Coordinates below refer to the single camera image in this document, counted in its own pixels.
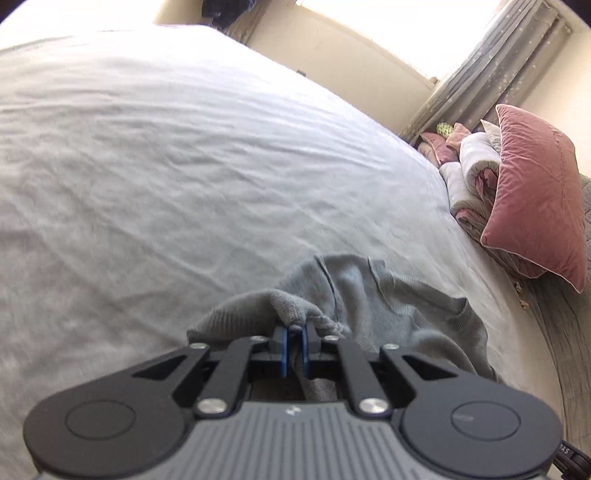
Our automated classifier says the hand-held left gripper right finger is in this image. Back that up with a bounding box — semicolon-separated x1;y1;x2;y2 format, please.
297;322;456;417

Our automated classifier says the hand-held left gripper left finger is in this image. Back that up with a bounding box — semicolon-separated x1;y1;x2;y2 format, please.
131;325;290;419

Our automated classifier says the grey knit sweater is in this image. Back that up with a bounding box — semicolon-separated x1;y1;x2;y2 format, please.
187;253;507;403

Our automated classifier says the bed with grey sheet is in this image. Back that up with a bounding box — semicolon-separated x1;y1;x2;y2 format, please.
0;23;591;467

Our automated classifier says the small pink cushion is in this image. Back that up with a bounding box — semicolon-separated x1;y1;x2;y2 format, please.
418;131;459;165

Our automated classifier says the folded grey pink quilt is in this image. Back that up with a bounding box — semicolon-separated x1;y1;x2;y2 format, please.
438;120;546;278

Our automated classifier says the grey quilted bedspread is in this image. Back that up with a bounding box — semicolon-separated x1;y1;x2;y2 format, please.
519;174;591;455

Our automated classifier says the bright window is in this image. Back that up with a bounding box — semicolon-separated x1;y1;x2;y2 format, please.
295;0;513;80

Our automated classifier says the grey patterned curtain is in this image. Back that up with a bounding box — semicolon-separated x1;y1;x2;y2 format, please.
399;0;573;139

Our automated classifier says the dark blue hanging jacket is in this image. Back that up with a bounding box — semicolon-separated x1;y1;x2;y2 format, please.
201;0;260;29

